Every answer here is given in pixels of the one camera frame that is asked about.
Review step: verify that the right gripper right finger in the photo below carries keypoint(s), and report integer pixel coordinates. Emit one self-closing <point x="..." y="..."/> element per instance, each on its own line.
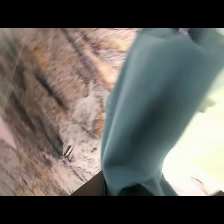
<point x="133" y="191"/>

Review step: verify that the teal T-shirt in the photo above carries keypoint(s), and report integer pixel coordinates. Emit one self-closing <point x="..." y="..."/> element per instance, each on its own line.
<point x="156" y="100"/>

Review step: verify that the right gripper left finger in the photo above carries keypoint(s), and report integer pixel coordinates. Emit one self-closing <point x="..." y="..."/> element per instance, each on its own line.
<point x="93" y="186"/>

